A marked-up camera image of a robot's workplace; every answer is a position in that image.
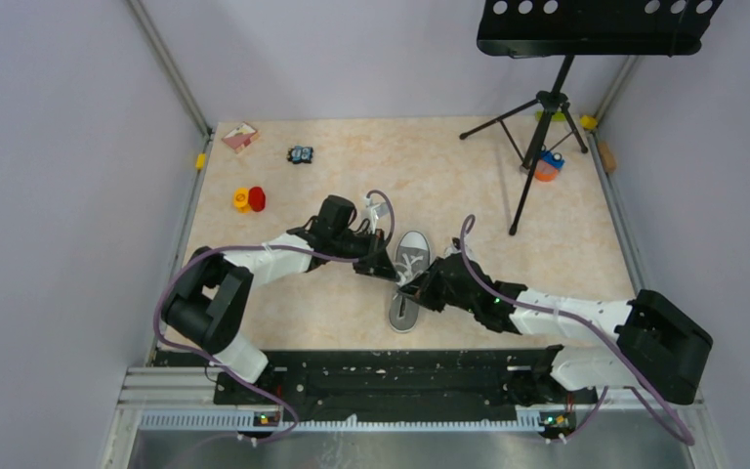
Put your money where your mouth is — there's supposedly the grey canvas sneaker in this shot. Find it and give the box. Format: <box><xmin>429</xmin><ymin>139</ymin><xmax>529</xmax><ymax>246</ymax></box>
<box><xmin>388</xmin><ymin>231</ymin><xmax>432</xmax><ymax>333</ymax></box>

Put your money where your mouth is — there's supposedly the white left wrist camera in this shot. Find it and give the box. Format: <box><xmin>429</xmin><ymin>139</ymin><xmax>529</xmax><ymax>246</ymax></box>
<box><xmin>362</xmin><ymin>195</ymin><xmax>391</xmax><ymax>234</ymax></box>

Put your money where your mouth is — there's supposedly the small black blue toy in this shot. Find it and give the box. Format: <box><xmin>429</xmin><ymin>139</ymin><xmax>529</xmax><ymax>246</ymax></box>
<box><xmin>287</xmin><ymin>146</ymin><xmax>313</xmax><ymax>164</ymax></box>

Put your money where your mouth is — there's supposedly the orange blue toy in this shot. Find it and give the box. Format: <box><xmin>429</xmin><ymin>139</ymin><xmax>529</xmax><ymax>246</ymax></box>
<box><xmin>534</xmin><ymin>150</ymin><xmax>564</xmax><ymax>182</ymax></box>

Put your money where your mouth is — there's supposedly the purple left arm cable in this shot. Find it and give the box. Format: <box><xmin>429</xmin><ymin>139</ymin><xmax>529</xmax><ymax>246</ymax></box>
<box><xmin>151</xmin><ymin>189</ymin><xmax>396</xmax><ymax>447</ymax></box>

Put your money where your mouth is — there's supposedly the yellow corner clip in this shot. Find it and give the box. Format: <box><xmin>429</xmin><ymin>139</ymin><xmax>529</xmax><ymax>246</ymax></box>
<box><xmin>194</xmin><ymin>153</ymin><xmax>206</xmax><ymax>171</ymax></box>
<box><xmin>579</xmin><ymin>114</ymin><xmax>599</xmax><ymax>131</ymax></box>

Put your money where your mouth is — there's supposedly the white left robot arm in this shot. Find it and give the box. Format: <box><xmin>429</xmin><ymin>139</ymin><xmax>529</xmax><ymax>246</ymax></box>
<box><xmin>156</xmin><ymin>192</ymin><xmax>398</xmax><ymax>404</ymax></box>

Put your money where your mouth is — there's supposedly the white slotted cable duct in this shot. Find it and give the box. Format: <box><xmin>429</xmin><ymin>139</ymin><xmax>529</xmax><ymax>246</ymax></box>
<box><xmin>139</xmin><ymin>409</ymin><xmax>544</xmax><ymax>433</ymax></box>

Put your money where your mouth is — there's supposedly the black music stand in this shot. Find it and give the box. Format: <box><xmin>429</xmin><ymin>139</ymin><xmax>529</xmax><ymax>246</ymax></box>
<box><xmin>459</xmin><ymin>0</ymin><xmax>723</xmax><ymax>235</ymax></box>

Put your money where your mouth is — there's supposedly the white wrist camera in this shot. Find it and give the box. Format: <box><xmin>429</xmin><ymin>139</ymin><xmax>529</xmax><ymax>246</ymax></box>
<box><xmin>362</xmin><ymin>195</ymin><xmax>391</xmax><ymax>234</ymax></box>
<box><xmin>443</xmin><ymin>237</ymin><xmax>474</xmax><ymax>259</ymax></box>

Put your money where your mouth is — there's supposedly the yellow corner clip left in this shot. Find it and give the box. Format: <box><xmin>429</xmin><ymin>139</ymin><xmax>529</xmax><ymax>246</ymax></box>
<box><xmin>194</xmin><ymin>153</ymin><xmax>206</xmax><ymax>171</ymax></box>

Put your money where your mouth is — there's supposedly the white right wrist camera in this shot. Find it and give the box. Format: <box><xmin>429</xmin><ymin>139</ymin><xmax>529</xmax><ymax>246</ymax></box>
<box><xmin>443</xmin><ymin>237</ymin><xmax>474</xmax><ymax>259</ymax></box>

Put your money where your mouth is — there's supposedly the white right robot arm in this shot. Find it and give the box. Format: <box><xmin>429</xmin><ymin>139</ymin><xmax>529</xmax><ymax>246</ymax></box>
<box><xmin>396</xmin><ymin>253</ymin><xmax>713</xmax><ymax>405</ymax></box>

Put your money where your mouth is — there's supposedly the yellow round toy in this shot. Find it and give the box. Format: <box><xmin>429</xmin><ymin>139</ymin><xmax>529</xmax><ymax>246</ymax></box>
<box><xmin>232</xmin><ymin>188</ymin><xmax>252</xmax><ymax>213</ymax></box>

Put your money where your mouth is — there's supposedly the yellow corner clip right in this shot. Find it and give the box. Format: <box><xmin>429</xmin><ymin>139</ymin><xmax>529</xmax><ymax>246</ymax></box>
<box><xmin>579</xmin><ymin>114</ymin><xmax>599</xmax><ymax>131</ymax></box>

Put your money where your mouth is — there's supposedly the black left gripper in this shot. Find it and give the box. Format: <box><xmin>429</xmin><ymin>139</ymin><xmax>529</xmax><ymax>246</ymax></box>
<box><xmin>332</xmin><ymin>228</ymin><xmax>400</xmax><ymax>282</ymax></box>

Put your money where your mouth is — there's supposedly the red round toy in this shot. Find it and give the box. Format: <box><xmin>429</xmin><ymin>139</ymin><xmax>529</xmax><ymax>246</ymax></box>
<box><xmin>248</xmin><ymin>187</ymin><xmax>267</xmax><ymax>212</ymax></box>

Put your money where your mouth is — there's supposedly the pink and white box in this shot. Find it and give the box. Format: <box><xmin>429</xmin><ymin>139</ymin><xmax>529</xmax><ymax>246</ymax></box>
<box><xmin>221</xmin><ymin>122</ymin><xmax>260</xmax><ymax>153</ymax></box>

